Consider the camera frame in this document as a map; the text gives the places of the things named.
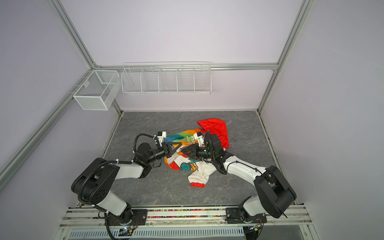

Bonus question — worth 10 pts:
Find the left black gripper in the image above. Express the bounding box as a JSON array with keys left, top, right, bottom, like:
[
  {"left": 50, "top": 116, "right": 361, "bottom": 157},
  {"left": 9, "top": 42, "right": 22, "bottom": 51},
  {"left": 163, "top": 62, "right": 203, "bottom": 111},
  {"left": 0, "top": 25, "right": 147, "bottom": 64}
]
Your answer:
[{"left": 146, "top": 142, "right": 182, "bottom": 164}]

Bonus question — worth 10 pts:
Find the rainbow red kids jacket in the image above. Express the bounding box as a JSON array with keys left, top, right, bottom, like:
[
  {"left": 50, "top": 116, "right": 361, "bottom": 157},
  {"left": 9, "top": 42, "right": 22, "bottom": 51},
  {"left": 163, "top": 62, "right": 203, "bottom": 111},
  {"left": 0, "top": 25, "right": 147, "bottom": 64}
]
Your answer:
[{"left": 165, "top": 119, "right": 230, "bottom": 188}]

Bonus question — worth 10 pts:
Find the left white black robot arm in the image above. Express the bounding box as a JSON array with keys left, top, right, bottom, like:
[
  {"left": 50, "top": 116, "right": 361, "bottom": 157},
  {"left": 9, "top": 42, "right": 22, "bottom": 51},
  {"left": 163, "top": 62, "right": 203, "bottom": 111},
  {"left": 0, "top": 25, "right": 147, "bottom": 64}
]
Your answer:
[{"left": 71, "top": 142, "right": 182, "bottom": 218}]

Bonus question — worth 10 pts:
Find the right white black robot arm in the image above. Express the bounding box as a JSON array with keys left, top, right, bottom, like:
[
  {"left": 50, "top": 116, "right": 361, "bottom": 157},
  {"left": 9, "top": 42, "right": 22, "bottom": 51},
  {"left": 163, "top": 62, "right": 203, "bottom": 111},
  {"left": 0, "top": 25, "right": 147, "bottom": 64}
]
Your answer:
[{"left": 181, "top": 133, "right": 297, "bottom": 223}]

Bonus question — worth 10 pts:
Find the white vent grille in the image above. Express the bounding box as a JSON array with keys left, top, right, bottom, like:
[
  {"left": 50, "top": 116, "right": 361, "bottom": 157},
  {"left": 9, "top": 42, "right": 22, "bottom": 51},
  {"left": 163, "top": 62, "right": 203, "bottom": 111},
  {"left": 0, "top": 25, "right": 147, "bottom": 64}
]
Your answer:
[{"left": 68, "top": 226, "right": 245, "bottom": 240}]

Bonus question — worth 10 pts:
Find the small white mesh basket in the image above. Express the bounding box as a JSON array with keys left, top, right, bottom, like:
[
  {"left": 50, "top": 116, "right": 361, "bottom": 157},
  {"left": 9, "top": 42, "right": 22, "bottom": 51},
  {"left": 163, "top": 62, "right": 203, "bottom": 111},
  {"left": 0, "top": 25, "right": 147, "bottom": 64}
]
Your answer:
[{"left": 74, "top": 70, "right": 121, "bottom": 111}]

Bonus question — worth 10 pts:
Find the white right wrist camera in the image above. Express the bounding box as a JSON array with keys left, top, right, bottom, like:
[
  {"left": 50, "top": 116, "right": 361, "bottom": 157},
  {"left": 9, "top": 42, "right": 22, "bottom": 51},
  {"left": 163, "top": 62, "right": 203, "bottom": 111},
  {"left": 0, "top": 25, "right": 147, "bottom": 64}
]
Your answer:
[{"left": 194, "top": 132, "right": 205, "bottom": 147}]

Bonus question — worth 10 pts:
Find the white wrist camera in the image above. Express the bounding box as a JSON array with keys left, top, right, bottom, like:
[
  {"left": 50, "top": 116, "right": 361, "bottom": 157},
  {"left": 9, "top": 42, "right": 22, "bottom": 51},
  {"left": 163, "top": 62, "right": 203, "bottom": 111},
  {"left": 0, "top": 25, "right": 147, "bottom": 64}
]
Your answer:
[
  {"left": 154, "top": 131, "right": 167, "bottom": 146},
  {"left": 194, "top": 132, "right": 205, "bottom": 147}
]

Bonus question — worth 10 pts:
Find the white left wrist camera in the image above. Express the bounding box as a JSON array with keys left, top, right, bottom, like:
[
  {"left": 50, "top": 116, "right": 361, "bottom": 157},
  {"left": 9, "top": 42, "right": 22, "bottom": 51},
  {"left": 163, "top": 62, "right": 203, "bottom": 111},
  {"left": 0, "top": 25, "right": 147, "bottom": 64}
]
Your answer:
[{"left": 154, "top": 131, "right": 167, "bottom": 146}]

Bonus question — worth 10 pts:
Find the long white wire basket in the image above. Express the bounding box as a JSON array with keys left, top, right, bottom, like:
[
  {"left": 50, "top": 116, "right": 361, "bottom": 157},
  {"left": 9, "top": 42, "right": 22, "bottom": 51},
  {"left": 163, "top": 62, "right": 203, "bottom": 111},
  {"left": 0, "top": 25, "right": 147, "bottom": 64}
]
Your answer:
[{"left": 121, "top": 62, "right": 212, "bottom": 94}]

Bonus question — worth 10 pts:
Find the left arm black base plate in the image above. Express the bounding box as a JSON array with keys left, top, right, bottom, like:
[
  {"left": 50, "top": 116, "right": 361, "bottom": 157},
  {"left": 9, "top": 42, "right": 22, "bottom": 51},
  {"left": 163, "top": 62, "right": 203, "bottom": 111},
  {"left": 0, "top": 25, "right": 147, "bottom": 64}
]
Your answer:
[{"left": 107, "top": 209, "right": 148, "bottom": 226}]

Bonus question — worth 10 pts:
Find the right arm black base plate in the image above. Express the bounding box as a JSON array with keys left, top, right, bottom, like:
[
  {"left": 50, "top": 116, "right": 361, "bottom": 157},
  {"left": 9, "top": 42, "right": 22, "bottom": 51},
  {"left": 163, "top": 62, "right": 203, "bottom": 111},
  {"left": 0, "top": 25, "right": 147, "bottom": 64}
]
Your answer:
[{"left": 225, "top": 207, "right": 267, "bottom": 224}]

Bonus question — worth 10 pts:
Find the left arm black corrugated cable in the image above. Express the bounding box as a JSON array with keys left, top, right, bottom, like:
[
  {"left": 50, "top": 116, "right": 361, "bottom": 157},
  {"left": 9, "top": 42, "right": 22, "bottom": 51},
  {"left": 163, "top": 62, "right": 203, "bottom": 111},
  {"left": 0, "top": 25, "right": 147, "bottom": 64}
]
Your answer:
[{"left": 79, "top": 132, "right": 157, "bottom": 205}]

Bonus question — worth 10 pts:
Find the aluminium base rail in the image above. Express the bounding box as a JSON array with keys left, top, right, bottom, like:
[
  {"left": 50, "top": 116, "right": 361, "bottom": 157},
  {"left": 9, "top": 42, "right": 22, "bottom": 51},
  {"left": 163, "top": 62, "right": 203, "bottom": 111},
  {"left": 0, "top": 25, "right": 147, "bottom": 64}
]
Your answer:
[{"left": 59, "top": 205, "right": 313, "bottom": 229}]

